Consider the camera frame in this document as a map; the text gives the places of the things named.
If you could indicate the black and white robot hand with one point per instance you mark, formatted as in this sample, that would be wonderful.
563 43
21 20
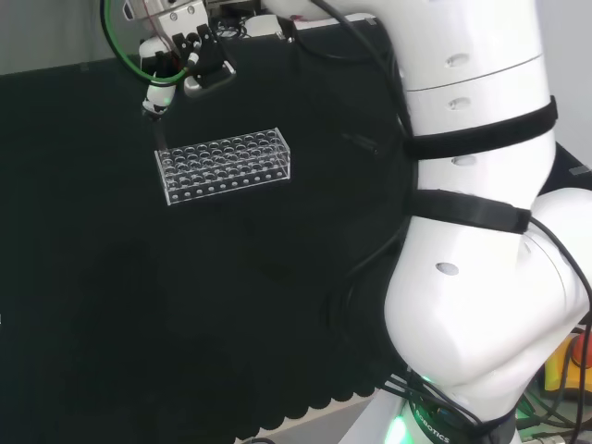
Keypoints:
185 46

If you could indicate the yellow stop button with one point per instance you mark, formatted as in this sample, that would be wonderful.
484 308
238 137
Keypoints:
571 361

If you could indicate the white box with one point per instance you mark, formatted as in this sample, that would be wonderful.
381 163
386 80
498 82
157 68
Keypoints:
264 27

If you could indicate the black bench cloth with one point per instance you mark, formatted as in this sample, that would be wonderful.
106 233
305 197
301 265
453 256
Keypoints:
139 300

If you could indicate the clear test tube rack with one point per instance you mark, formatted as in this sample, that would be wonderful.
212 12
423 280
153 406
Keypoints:
222 164

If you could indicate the clear glass test tube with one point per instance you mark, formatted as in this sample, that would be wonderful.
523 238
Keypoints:
160 136

